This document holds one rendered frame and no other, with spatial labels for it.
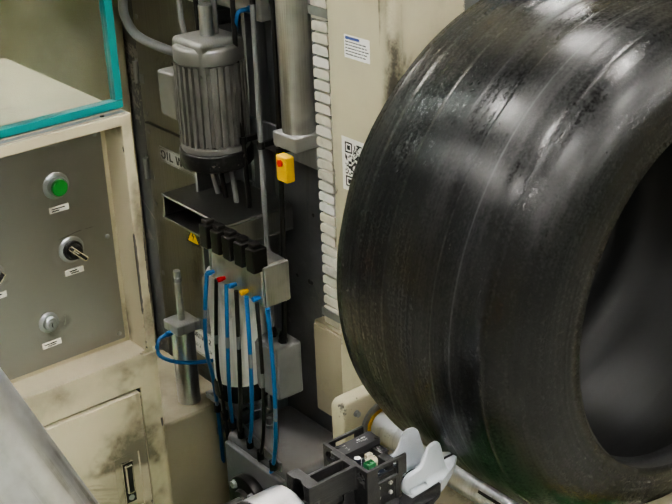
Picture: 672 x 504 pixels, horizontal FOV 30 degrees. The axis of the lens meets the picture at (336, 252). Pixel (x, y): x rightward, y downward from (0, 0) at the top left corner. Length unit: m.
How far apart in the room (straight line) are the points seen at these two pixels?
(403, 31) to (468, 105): 0.29
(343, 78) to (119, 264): 0.48
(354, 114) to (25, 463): 0.81
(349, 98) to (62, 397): 0.61
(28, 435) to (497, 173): 0.51
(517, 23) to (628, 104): 0.17
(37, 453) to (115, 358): 0.94
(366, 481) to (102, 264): 0.73
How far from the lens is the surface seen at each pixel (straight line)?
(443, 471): 1.35
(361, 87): 1.59
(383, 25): 1.53
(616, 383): 1.71
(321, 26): 1.65
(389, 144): 1.30
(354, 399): 1.64
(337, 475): 1.25
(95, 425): 1.89
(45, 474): 0.96
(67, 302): 1.85
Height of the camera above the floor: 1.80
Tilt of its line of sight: 25 degrees down
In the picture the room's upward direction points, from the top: 2 degrees counter-clockwise
